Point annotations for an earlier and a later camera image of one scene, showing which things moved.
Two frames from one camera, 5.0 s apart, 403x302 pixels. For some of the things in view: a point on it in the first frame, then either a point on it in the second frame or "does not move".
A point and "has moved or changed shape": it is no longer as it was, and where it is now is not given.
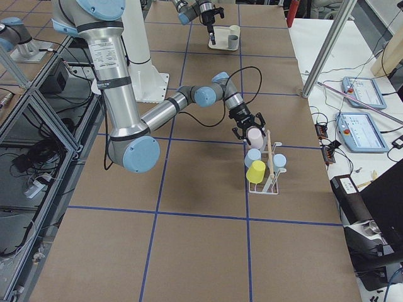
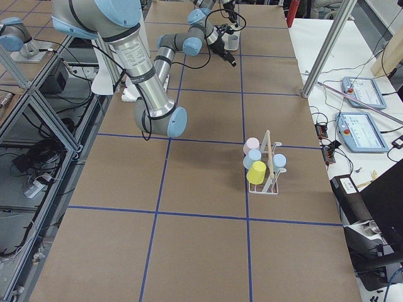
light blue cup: x=253 y=154 does not move
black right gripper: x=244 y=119 to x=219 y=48
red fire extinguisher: x=292 y=12 does not move
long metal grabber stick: x=361 y=101 does not move
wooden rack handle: x=269 y=148 does not move
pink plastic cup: x=255 y=136 has moved or changed shape
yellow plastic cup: x=255 y=173 does not move
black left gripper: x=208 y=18 to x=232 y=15
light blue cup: x=279 y=162 does not move
